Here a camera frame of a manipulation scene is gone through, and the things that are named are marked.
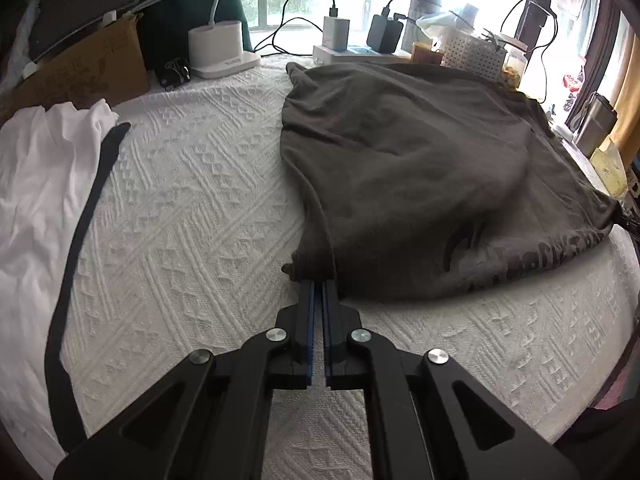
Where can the white perforated basket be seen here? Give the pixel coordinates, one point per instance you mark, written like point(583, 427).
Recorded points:
point(475, 57)

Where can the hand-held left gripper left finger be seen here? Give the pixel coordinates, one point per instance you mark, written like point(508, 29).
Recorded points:
point(310, 310)

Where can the white garment with black trim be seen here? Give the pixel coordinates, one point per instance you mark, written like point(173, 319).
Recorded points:
point(40, 185)

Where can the glass jar of snacks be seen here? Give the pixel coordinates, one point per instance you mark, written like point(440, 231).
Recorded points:
point(515, 67)

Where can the grey steel tumbler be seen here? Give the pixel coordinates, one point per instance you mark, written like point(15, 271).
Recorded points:
point(595, 122)

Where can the white charger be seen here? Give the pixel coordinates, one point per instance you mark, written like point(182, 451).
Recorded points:
point(335, 32)

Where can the yellow tissue box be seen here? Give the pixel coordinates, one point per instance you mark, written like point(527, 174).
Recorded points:
point(610, 170)

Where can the black charger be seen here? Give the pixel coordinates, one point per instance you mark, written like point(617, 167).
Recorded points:
point(384, 32)

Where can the yellow curtain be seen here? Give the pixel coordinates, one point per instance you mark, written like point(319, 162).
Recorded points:
point(627, 90)

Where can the white power strip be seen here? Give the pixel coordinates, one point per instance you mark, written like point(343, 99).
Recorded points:
point(360, 54)

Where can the cardboard box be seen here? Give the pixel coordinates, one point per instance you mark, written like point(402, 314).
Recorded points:
point(85, 70)

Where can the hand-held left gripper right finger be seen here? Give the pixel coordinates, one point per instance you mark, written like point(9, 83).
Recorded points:
point(327, 310)

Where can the blue plastic bag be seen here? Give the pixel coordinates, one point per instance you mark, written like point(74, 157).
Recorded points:
point(440, 21)

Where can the white textured tablecloth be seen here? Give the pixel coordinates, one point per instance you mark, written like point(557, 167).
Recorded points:
point(200, 200)

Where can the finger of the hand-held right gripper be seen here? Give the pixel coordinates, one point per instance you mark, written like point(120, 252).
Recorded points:
point(631, 220)

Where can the grey printed t-shirt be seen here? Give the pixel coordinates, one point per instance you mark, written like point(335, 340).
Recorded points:
point(415, 160)

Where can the white desk lamp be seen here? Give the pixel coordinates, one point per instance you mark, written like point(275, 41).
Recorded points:
point(217, 45)

